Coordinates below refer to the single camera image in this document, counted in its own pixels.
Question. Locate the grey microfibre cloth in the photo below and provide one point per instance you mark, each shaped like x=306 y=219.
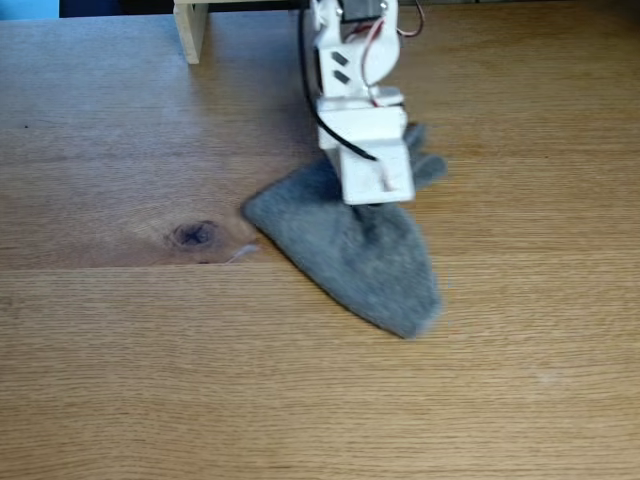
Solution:
x=350 y=265

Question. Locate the pale wooden stand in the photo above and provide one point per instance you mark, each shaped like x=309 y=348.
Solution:
x=192 y=35

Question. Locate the blue background panel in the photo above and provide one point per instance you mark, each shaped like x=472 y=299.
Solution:
x=30 y=7

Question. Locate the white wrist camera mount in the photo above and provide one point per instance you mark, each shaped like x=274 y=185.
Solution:
x=372 y=175

